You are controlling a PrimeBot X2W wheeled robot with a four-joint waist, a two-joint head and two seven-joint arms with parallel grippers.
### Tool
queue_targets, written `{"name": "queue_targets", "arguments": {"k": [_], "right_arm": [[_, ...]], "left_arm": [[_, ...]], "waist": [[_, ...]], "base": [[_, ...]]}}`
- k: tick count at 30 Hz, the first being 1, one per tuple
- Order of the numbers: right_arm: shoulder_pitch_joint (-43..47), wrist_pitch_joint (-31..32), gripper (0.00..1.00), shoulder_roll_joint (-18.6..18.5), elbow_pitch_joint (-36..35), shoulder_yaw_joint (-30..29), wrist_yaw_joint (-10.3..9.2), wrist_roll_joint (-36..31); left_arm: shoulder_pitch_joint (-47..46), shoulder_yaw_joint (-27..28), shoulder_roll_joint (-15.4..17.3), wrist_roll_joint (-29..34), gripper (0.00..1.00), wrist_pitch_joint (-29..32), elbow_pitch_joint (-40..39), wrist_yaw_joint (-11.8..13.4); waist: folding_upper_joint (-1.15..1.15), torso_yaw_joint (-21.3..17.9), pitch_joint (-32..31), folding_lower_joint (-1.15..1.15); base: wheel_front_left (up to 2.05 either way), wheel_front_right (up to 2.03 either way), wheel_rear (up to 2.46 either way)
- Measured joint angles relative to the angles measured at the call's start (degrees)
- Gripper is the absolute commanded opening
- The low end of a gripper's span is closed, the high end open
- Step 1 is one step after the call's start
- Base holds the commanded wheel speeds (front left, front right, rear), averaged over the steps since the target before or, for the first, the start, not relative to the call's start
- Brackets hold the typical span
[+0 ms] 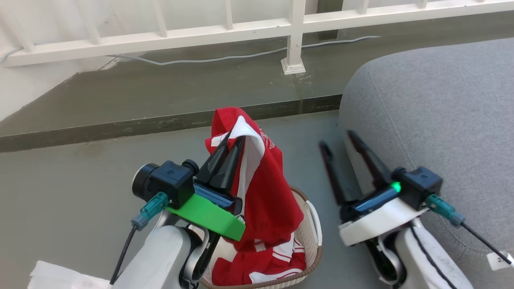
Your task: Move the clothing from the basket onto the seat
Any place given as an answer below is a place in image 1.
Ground grey fabric sofa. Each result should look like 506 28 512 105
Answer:
338 37 514 289

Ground grey floor cable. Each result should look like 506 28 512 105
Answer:
108 35 381 66

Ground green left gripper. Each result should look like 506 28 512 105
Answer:
165 133 246 242

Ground black cable with teal plug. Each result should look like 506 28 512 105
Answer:
426 194 514 266
110 191 170 286

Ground cream perforated laundry basket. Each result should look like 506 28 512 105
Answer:
200 185 323 289

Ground red and white clothing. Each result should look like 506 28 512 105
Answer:
205 107 306 286

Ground white paper label tag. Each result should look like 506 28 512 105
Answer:
487 251 514 272

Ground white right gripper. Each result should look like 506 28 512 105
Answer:
319 130 429 246

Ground white railing fence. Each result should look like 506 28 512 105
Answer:
0 0 514 75

